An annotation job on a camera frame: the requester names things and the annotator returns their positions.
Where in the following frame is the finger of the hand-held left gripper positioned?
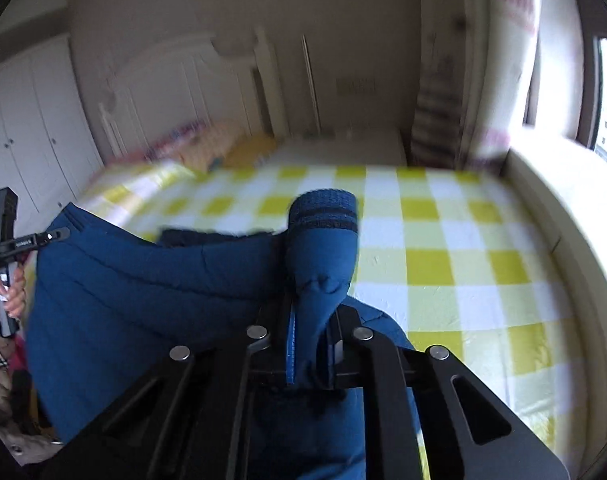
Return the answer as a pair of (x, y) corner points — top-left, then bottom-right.
(13, 226), (71, 256)

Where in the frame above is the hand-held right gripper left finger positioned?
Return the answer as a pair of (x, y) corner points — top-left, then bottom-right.
(40, 300), (299, 480)

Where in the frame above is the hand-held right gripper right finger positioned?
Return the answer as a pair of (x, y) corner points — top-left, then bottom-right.
(328, 305), (571, 480)

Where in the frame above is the blue quilted jacket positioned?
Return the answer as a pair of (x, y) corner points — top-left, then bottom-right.
(26, 187), (424, 480)

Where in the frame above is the person's left hand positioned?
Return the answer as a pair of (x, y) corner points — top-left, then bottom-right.
(0, 265), (28, 318)

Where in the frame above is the white wardrobe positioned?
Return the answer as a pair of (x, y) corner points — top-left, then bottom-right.
(0, 32), (104, 221)

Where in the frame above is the yellow checked blanket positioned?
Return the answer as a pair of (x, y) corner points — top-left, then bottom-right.
(78, 162), (589, 466)

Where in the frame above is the patterned pillow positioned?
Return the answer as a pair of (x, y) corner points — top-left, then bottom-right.
(148, 122), (219, 161)

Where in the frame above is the yellow pillow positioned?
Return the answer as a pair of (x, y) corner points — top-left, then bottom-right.
(228, 135), (279, 168)

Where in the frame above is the white nightstand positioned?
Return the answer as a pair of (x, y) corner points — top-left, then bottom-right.
(278, 127), (409, 166)

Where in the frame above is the pale pink pillow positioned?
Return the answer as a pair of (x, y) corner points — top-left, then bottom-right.
(203, 120), (254, 171)

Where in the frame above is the white bed headboard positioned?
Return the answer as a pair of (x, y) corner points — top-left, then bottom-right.
(98, 27), (289, 161)

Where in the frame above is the printed curtain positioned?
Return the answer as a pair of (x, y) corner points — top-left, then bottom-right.
(411, 0), (544, 171)

